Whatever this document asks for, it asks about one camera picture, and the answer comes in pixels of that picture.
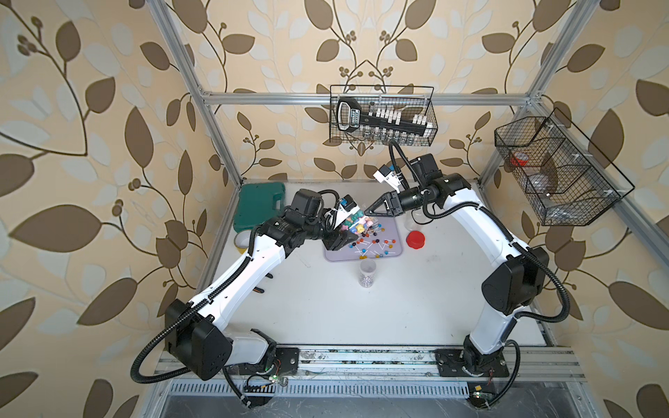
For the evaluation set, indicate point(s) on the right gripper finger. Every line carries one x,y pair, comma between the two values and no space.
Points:
391,214
388,203

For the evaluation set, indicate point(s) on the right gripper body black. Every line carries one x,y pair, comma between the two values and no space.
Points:
413,198

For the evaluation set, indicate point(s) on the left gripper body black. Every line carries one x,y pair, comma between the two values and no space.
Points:
314,229

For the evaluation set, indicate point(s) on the clear jar colourful candies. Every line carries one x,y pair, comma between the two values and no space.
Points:
363,225

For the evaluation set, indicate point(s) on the red jar lid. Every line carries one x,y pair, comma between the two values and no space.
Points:
416,240

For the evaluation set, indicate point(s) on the clear jar dark beads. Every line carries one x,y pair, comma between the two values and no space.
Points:
367,272

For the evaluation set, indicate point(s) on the clear candy jar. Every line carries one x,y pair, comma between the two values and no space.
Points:
416,220

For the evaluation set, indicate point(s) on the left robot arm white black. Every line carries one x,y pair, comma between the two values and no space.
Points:
194,331

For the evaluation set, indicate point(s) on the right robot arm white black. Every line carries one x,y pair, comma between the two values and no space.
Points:
518,271

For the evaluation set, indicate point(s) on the lilac plastic tray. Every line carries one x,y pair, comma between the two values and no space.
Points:
345,254

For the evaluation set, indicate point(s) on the pile of lollipops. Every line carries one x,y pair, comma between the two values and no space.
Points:
383,240

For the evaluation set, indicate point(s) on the green plastic tool case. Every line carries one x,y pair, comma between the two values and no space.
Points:
258,202

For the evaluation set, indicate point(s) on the orange black pliers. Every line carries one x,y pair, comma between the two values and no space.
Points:
259,289

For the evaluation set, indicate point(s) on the red item in basket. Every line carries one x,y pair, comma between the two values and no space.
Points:
519,159

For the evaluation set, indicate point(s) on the black socket set rail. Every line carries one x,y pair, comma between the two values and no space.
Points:
350,116

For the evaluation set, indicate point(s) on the black wire basket centre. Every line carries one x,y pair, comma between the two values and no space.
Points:
410,99

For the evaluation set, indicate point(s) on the black wire basket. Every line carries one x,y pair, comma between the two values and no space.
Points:
410,99
570,179

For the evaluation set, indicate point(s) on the black wire basket right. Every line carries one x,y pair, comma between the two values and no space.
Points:
570,179

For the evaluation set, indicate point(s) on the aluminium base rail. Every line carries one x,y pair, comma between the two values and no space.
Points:
420,363

